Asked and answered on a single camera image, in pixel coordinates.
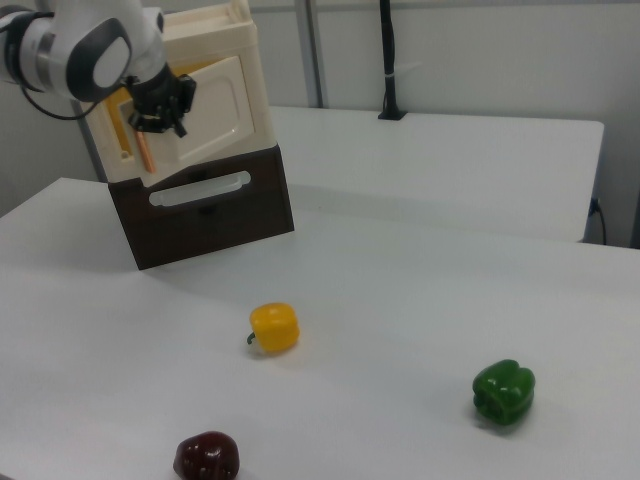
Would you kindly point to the green bell pepper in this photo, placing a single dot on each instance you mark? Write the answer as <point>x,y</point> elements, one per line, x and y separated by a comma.
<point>502,392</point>

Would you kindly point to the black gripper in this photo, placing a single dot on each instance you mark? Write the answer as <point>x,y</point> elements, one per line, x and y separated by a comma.
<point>162,97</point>

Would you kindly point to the white side table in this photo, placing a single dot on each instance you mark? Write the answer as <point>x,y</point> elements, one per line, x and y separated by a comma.
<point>450,165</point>

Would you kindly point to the dark red bell pepper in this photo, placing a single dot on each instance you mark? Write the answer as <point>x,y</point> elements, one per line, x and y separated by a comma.
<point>207,457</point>

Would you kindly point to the cream plastic cabinet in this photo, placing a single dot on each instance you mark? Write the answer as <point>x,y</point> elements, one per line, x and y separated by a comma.
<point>220,40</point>

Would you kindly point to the yellow bell pepper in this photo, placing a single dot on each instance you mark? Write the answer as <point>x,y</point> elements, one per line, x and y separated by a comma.
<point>275,327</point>

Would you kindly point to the black pole with clamp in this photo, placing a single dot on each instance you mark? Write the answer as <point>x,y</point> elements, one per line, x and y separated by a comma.
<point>389,50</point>

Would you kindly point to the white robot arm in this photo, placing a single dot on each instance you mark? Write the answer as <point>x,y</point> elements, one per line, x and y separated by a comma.
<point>50,50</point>

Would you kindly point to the dark brown wooden box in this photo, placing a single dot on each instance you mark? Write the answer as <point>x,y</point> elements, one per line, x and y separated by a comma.
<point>200,240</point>

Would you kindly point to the cream cabinet door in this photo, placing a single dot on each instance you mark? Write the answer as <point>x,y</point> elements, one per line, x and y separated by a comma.
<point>215,115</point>

